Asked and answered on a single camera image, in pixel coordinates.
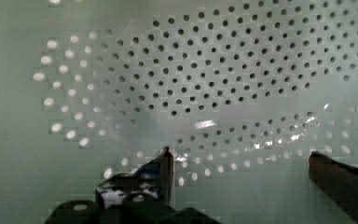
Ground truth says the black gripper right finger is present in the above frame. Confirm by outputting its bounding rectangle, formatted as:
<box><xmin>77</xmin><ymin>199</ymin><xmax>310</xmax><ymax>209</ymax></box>
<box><xmin>309</xmin><ymin>151</ymin><xmax>358</xmax><ymax>224</ymax></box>

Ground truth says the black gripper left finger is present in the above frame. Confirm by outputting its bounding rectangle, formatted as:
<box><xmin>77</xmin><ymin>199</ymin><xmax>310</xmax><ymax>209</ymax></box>
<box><xmin>95</xmin><ymin>146</ymin><xmax>174</xmax><ymax>209</ymax></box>

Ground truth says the green plastic strainer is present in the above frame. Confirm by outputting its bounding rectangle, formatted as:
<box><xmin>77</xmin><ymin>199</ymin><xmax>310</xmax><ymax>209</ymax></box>
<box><xmin>0</xmin><ymin>0</ymin><xmax>358</xmax><ymax>224</ymax></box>

